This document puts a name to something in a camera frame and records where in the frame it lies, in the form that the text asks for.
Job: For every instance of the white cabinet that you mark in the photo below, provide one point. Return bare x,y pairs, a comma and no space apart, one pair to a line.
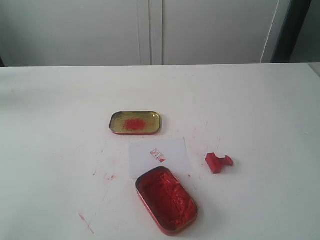
138,32

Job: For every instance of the dark vertical post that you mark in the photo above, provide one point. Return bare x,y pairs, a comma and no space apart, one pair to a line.
290,31

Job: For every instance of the red rubber stamp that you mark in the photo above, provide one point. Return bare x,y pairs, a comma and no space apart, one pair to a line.
216,164

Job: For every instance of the red ink pad tin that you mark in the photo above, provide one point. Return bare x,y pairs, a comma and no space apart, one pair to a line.
170,205

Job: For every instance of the white paper sheet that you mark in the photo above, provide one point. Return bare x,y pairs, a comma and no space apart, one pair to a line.
146,155

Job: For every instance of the gold tin lid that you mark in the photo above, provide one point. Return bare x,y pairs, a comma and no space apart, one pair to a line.
140,123

